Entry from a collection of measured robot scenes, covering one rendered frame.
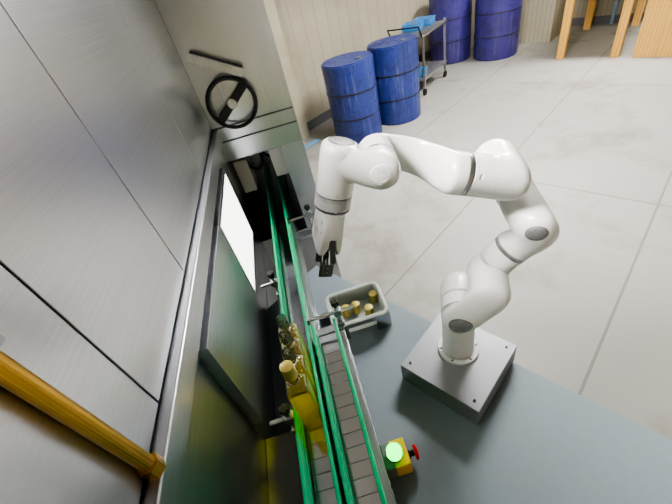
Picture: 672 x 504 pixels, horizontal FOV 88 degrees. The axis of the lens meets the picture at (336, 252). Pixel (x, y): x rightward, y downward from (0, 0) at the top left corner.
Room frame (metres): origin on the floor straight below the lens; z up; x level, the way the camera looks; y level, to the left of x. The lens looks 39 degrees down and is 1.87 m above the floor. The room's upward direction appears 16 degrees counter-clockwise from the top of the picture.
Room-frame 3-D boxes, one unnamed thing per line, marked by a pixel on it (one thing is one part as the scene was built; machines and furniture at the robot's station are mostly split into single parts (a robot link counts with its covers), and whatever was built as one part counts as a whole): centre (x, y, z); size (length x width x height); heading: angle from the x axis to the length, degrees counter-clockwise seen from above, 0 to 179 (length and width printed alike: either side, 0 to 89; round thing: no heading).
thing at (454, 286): (0.61, -0.29, 1.07); 0.13 x 0.10 x 0.16; 158
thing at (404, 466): (0.37, -0.01, 0.79); 0.07 x 0.07 x 0.07; 2
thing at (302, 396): (0.50, 0.19, 0.99); 0.06 x 0.06 x 0.21; 2
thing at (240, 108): (1.61, 0.25, 1.49); 0.21 x 0.05 x 0.21; 92
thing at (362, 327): (0.92, 0.01, 0.79); 0.27 x 0.17 x 0.08; 92
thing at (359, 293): (0.92, -0.02, 0.80); 0.22 x 0.17 x 0.09; 92
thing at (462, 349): (0.63, -0.31, 0.91); 0.16 x 0.13 x 0.15; 138
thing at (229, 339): (0.93, 0.34, 1.15); 0.90 x 0.03 x 0.34; 2
